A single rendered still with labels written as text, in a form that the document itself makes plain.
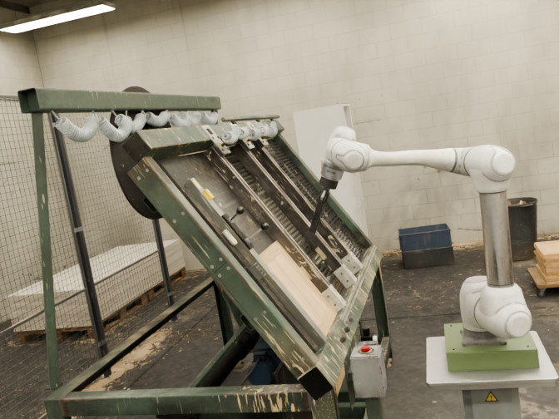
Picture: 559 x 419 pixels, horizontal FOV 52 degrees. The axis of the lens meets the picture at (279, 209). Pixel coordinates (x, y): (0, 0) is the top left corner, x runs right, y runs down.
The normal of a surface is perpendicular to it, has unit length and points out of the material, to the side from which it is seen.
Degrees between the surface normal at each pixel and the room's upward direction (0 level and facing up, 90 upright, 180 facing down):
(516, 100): 90
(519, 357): 90
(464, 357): 90
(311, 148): 90
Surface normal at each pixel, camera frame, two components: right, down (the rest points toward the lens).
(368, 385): -0.25, 0.17
